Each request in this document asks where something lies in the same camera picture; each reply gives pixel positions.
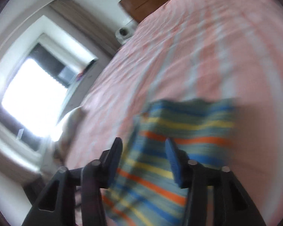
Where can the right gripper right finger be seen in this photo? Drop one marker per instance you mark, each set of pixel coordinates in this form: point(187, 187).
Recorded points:
point(215, 196)

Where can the striped cushion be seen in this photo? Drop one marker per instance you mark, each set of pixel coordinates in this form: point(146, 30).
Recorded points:
point(64, 134)

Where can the white window cabinet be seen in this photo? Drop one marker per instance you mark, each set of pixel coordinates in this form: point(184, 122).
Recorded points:
point(80, 87)

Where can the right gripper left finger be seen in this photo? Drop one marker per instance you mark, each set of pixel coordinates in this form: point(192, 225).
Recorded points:
point(55, 205)

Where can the pink striped bed cover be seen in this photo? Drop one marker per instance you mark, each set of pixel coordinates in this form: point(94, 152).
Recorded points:
point(209, 74)

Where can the white round fan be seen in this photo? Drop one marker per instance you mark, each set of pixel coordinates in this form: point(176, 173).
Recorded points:
point(123, 34)

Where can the brown curtain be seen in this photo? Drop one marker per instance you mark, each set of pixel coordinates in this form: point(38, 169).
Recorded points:
point(87, 24)

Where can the striped knit sweater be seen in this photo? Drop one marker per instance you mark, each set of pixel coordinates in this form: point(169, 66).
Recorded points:
point(148, 186)

